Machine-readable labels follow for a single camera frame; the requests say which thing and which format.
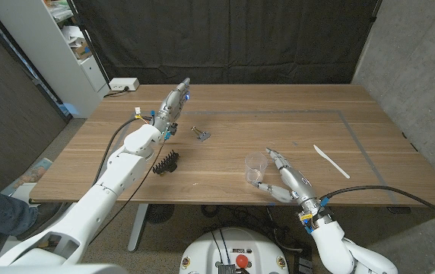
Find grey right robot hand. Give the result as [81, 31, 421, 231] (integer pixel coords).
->
[250, 147, 335, 233]

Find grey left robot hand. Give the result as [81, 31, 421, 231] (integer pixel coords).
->
[151, 77, 192, 141]

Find clear plastic measuring cup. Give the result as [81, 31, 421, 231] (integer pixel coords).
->
[244, 151, 269, 184]

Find white robot base with buttons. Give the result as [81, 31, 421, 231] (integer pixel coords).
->
[178, 227, 290, 274]

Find silver binder paper clamp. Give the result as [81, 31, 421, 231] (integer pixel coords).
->
[190, 126, 212, 142]

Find black claw hair clip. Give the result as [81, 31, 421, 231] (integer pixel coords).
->
[152, 149, 180, 177]

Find white plastic knife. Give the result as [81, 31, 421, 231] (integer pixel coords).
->
[313, 144, 351, 180]

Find white power strip box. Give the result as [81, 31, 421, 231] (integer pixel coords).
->
[108, 77, 141, 92]

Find black power brick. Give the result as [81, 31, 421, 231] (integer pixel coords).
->
[293, 247, 314, 274]

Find black curtain backdrop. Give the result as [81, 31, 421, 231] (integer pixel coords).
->
[66, 0, 384, 85]

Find cardboard box on shelf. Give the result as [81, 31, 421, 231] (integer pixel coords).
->
[71, 37, 93, 61]

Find black round ribbed floor object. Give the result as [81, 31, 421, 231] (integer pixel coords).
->
[145, 204, 176, 225]

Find grey metal table leg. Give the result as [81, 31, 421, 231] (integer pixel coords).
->
[127, 203, 150, 253]

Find white shelf cabinet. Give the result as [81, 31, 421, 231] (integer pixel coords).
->
[0, 0, 111, 119]

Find colourful magazine on floor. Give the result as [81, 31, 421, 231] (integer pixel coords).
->
[0, 157, 54, 198]

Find dark shoe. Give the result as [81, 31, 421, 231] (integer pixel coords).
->
[15, 202, 65, 241]

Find black floor cable bundle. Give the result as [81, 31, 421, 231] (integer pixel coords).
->
[201, 204, 312, 254]

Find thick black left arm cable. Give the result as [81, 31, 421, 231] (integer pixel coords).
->
[91, 116, 154, 187]

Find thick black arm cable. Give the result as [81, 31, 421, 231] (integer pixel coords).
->
[318, 185, 435, 228]
[91, 116, 154, 187]

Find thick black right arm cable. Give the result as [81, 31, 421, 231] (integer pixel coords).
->
[318, 185, 435, 228]

